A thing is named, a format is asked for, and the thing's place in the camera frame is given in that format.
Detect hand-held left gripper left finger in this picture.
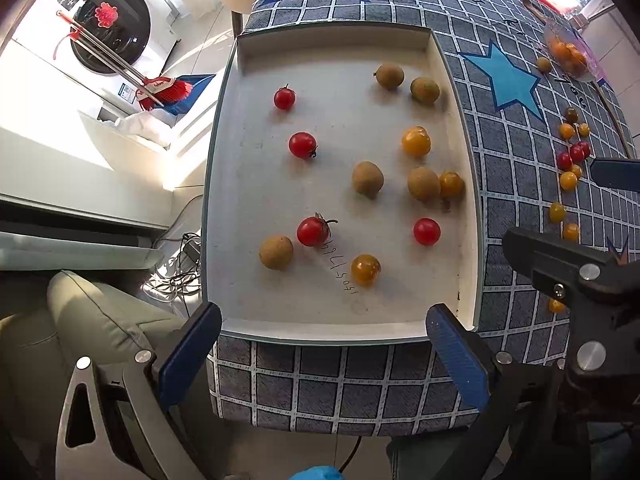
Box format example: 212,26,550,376
54,302,224,480

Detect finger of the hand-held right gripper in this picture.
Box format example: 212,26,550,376
589,158,640,192
501,226,640,413

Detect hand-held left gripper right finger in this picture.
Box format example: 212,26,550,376
426,303,568,480

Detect yellow cherry tomato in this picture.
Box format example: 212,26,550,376
439,171,466,211
350,254,382,288
401,126,432,158

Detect white shallow tray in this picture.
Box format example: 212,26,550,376
200,22,487,347

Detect row of yellow cherry tomatoes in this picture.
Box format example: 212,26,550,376
547,122,592,315

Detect thin wooden stick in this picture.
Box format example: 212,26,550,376
522,0,631,155

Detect beige cushioned chair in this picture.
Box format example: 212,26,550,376
0,270,201,480

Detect pile of orange cherry tomatoes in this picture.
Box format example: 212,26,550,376
550,40,588,73

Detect grey grid star tablecloth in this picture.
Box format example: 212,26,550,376
206,0,640,436

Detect clear plastic bowl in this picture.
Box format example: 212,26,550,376
542,17,601,82

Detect blue crinkled cloth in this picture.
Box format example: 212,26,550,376
289,465,347,480

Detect white low cabinet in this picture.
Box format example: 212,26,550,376
0,110,206,261

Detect white plastic bag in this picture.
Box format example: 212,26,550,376
97,107,176,148

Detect red broom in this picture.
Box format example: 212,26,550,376
56,10,193,112

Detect blue dustpan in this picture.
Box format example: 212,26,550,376
70,30,217,117

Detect white washing machine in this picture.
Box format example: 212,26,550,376
10,0,193,111

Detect white cables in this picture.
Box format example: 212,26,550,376
142,195,206,306

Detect black cable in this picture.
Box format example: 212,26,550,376
334,435,362,473

